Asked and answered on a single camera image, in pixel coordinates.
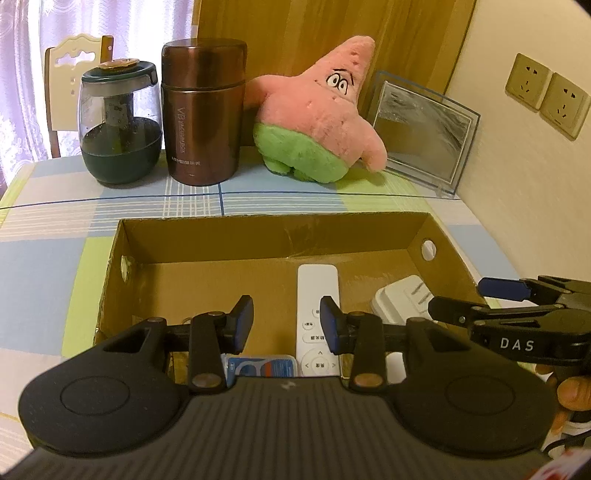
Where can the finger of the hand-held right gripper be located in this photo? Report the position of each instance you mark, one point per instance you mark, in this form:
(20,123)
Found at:
(503,287)
(461,311)

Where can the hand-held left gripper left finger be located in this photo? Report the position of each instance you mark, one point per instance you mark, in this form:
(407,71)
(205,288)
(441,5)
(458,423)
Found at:
(242,318)

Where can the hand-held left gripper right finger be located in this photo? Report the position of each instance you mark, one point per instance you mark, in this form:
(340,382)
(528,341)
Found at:
(328,321)

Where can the white remote control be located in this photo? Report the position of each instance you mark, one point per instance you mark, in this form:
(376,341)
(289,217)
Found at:
(316,286)

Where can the blue white packet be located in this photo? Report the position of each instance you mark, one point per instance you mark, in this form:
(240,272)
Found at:
(263,367)

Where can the white power adapter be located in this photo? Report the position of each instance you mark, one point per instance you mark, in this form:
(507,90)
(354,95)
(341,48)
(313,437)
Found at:
(397,297)

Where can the cardboard box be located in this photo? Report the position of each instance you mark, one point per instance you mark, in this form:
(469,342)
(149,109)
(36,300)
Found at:
(207,244)

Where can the person's right hand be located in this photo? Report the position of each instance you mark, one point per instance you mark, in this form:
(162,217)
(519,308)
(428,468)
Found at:
(575,392)

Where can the pink starfish plush toy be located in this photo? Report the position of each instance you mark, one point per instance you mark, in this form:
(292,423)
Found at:
(314,120)

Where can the checked tablecloth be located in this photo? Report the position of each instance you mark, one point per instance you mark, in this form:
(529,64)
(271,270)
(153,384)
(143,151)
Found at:
(46,258)

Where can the glass teapot with dark lid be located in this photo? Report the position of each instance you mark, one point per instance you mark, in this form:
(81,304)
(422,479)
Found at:
(120,152)

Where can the brown metal thermos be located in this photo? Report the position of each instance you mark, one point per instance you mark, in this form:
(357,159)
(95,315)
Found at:
(203,115)

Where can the yellow brown curtain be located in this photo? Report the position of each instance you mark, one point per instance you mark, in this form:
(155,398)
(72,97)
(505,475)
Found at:
(286,27)

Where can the cream wooden chair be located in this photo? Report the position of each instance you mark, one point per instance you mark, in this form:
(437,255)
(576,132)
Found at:
(64,60)

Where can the sheer purple lace curtain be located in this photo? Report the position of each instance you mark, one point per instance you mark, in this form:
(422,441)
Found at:
(27,69)

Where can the glass picture frame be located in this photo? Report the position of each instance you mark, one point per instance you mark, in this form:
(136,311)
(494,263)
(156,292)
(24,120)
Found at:
(425,134)

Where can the beige wall socket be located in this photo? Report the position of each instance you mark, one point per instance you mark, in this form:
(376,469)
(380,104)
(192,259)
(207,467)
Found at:
(565,106)
(528,83)

